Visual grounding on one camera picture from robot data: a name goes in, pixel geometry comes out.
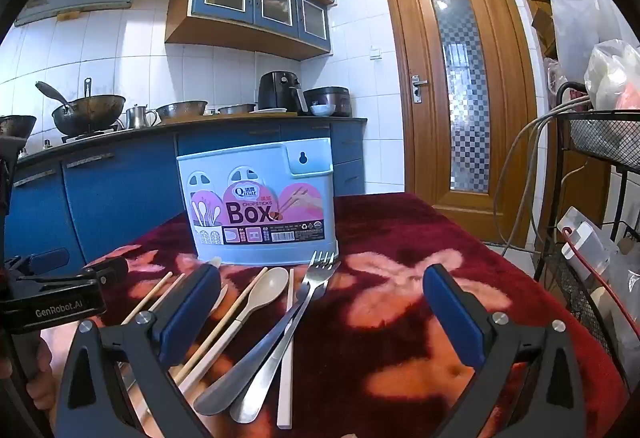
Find metal door handle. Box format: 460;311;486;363
411;74;430;105

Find large steel bowl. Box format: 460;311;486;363
156;101;208;123

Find blue kitchen base cabinets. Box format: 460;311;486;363
0;115;368;276

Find beige spoon with white handle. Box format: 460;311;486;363
177;267;287;394

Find wooden chopstick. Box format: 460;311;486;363
171;267;269;383
121;271;174;325

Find clear plastic bag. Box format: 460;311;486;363
585;40;640;111

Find steel fork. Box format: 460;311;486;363
229;251;336;424

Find grey cables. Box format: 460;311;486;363
492;96;591;256

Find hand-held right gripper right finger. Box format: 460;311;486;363
422;263;588;438

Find blue glass-door wall cabinet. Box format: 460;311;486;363
165;0;335;60

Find red floral blanket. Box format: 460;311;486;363
82;192;630;438

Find wooden door with glass pane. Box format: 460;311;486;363
381;0;538;249

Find light blue utensil holder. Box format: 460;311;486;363
177;135;341;266

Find steel kettle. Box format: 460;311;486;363
125;104;158;130

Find black air fryer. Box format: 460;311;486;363
257;71;310;115

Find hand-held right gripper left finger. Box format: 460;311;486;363
55;263;223;438

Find black wok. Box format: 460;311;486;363
51;78;127;136

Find dark rice cooker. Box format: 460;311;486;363
303;86;351;117

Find black gas stove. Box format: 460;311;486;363
60;122;126;142

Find white plastic bag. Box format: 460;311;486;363
547;0;638;84

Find red cable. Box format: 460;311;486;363
560;227;640;336

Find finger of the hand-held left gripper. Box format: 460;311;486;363
80;257;130;291
5;247;71;278

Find dark cooking pot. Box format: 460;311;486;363
0;115;37;139

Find person's left hand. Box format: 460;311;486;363
22;335;55;414

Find black wire rack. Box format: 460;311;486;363
532;83;640;369

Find steel table knife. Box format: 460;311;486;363
193;259;343;416

